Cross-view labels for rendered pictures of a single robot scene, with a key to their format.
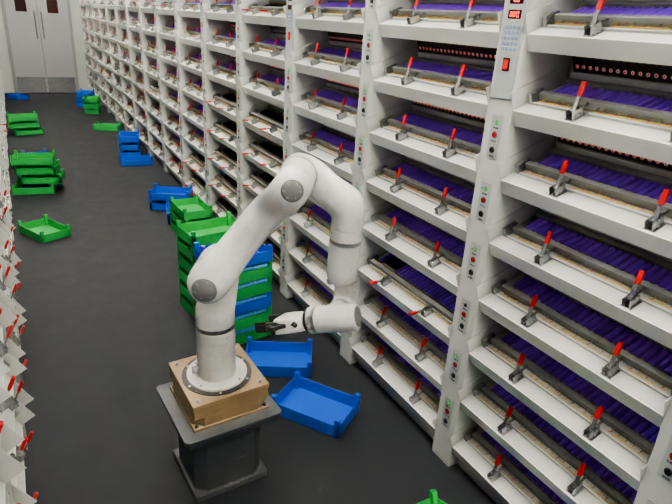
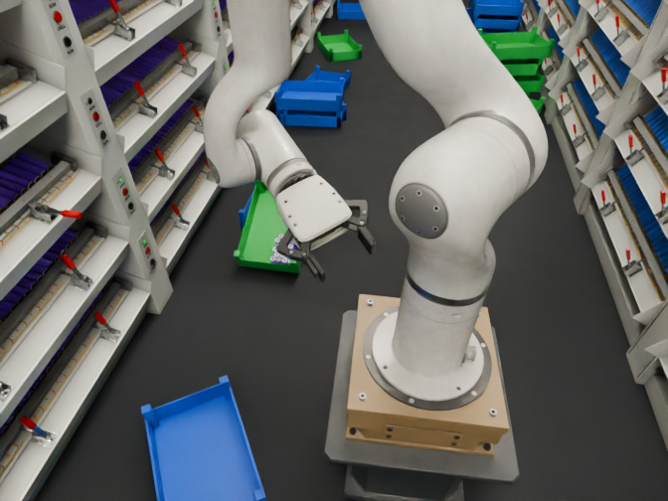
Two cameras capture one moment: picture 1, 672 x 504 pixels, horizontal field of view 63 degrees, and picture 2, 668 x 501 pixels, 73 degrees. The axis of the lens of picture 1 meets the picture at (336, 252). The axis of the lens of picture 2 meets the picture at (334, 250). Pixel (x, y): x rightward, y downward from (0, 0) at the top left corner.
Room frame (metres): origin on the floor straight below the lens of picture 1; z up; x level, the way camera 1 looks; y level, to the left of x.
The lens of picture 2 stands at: (1.93, 0.53, 1.05)
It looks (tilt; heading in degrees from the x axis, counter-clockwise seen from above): 43 degrees down; 220
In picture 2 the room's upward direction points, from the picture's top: straight up
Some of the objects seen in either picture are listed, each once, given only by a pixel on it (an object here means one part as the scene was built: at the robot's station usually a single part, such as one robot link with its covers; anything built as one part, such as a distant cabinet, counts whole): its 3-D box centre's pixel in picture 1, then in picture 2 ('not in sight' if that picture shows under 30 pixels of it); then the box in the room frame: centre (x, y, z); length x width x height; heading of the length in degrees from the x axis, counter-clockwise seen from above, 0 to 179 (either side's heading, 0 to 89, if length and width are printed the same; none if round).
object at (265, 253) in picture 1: (233, 251); not in sight; (2.34, 0.47, 0.44); 0.30 x 0.20 x 0.08; 129
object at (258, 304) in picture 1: (233, 297); not in sight; (2.34, 0.47, 0.20); 0.30 x 0.20 x 0.08; 129
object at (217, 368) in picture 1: (216, 349); (435, 317); (1.48, 0.36, 0.47); 0.19 x 0.19 x 0.18
